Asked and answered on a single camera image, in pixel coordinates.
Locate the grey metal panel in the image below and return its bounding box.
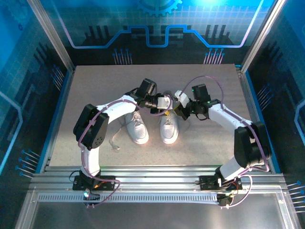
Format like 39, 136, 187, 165
15, 188, 301, 229

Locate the aluminium side rail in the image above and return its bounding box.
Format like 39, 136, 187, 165
234, 64, 274, 167

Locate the aluminium rail frame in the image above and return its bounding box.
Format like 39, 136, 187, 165
30, 164, 290, 191

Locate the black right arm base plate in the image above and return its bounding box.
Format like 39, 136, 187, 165
199, 175, 243, 191

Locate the aluminium frame post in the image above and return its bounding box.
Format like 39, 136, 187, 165
26, 0, 76, 72
240, 0, 286, 73

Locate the slotted grey cable duct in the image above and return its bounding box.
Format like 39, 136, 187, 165
37, 192, 219, 204

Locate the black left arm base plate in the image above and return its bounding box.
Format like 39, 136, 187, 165
72, 175, 117, 191

